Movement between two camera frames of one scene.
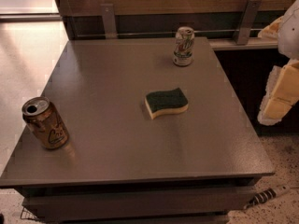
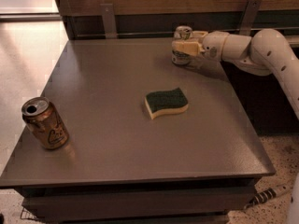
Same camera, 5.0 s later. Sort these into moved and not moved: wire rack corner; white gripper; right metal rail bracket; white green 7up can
Moved: white gripper
Not moved: right metal rail bracket; wire rack corner; white green 7up can
